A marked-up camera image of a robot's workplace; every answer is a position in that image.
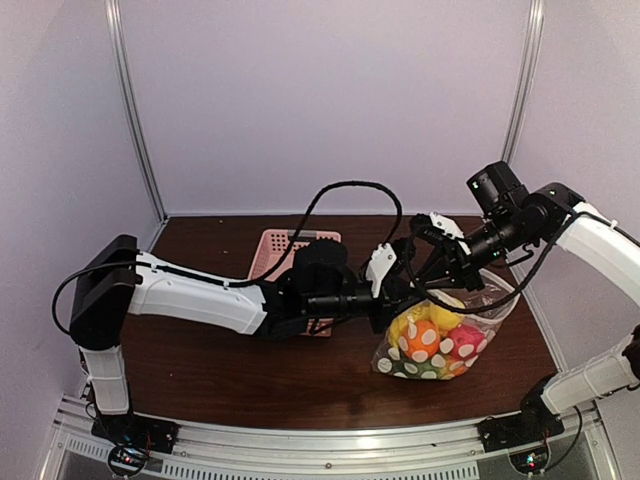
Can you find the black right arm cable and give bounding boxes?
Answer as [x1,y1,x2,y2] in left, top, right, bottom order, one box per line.
[403,209,576,315]

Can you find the aluminium front rail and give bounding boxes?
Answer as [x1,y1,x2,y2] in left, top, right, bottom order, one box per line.
[37,394,614,480]

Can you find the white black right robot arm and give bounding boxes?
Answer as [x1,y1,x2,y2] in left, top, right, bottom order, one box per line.
[411,161,639,442]

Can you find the left circuit board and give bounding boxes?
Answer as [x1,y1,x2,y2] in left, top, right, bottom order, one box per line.
[107,445,149,476]

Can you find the yellow toy bananas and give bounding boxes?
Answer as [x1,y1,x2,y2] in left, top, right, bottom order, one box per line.
[388,307,422,348]

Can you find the orange toy fruit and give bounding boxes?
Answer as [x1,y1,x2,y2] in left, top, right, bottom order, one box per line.
[398,320,440,363]

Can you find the right circuit board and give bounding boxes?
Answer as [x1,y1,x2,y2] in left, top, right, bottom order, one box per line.
[509,447,550,476]

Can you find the left aluminium frame post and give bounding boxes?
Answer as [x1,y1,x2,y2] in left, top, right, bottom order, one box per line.
[104,0,168,222]

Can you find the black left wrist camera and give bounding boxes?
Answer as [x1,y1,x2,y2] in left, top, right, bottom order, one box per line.
[364,243,412,298]

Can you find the pink plastic basket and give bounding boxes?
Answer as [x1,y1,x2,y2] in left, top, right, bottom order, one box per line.
[249,229,348,339]

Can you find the red toy apple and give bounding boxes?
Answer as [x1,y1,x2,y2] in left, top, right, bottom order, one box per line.
[439,324,488,361]

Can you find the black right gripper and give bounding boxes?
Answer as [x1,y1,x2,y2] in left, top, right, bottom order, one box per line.
[413,208,535,292]

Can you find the aluminium frame post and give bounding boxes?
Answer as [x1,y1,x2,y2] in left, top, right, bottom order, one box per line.
[104,0,168,222]
[501,0,546,165]

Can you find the right aluminium frame post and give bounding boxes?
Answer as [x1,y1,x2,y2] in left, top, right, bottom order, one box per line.
[501,0,546,165]

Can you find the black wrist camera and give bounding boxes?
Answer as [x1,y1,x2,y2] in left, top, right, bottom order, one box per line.
[409,212,471,255]
[364,243,412,298]

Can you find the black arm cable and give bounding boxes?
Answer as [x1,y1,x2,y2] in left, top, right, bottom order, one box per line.
[403,209,576,315]
[50,179,404,346]

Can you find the clear dotted zip bag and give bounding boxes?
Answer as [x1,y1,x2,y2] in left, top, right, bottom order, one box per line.
[371,296,520,381]

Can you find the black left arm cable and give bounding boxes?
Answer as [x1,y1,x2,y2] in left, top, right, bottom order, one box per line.
[50,179,404,346]

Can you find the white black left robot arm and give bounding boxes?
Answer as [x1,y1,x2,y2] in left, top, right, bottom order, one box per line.
[69,235,399,444]

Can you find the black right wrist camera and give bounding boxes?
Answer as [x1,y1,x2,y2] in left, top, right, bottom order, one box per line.
[409,212,471,255]

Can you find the circuit board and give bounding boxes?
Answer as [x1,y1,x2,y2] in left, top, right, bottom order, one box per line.
[107,445,149,476]
[509,447,550,476]

